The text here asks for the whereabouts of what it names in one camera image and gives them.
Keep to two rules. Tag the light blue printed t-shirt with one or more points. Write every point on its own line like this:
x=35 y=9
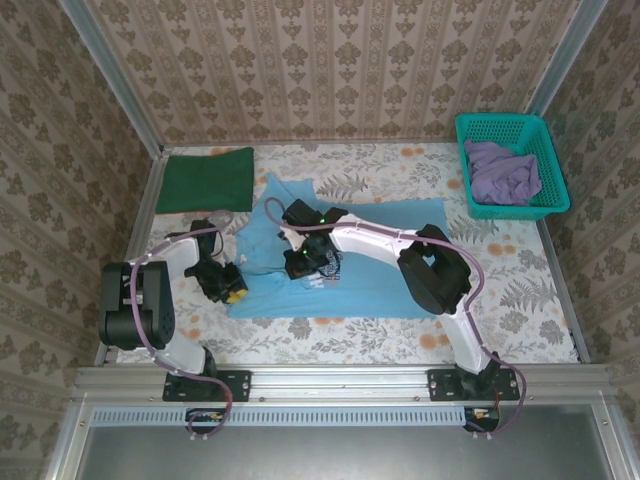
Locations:
x=375 y=290

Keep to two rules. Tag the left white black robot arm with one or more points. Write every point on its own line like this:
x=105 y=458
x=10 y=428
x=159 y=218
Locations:
x=175 y=252

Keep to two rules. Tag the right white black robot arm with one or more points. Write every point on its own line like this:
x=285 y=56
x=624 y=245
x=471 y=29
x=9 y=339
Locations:
x=375 y=240

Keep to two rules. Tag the folded dark green t-shirt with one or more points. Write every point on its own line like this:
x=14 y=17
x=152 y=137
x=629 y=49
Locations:
x=200 y=185

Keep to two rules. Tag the black connector board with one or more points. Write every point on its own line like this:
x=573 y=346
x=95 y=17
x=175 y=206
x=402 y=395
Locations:
x=482 y=415
x=205 y=416

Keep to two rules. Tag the grey metal panel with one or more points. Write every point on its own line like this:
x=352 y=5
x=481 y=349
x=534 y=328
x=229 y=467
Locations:
x=325 y=455

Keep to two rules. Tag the crumpled purple t-shirt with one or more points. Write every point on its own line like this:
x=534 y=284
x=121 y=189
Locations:
x=500 y=175

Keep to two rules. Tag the teal plastic basket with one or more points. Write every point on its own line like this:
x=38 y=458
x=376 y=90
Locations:
x=500 y=130

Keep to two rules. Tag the aluminium table side rail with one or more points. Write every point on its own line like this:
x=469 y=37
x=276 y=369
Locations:
x=145 y=210
x=565 y=300

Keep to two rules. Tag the wide aluminium base rail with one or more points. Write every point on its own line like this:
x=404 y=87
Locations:
x=340 y=382

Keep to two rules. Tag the aluminium frame post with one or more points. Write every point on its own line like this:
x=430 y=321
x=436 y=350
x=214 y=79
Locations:
x=570 y=55
x=110 y=75

